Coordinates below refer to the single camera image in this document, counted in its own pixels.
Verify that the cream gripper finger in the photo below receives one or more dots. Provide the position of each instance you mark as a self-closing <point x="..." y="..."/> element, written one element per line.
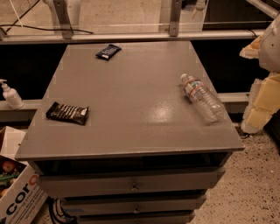
<point x="251" y="51"/>
<point x="263" y="103"/>

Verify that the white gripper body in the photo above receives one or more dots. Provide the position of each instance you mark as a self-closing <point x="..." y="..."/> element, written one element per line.
<point x="271" y="50"/>

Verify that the clear plastic water bottle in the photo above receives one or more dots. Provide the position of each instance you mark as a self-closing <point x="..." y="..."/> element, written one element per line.
<point x="208" y="105"/>

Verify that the white pump dispenser bottle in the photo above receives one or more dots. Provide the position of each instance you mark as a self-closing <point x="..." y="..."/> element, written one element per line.
<point x="11" y="96"/>

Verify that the grey drawer cabinet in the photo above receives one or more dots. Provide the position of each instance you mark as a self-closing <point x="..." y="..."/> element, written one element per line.
<point x="145" y="155"/>

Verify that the dark blue snack bar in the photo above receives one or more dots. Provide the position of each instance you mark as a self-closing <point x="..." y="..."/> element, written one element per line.
<point x="108" y="52"/>

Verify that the dark brown snack bar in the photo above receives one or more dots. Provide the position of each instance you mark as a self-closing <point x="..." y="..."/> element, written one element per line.
<point x="67" y="113"/>

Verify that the white cardboard box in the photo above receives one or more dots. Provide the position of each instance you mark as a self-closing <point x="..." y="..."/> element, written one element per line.
<point x="22" y="197"/>

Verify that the red apple in box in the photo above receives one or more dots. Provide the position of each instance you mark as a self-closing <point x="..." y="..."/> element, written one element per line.
<point x="8" y="166"/>

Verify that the metal frame rail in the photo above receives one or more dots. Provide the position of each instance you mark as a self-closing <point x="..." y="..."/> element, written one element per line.
<point x="103" y="21"/>

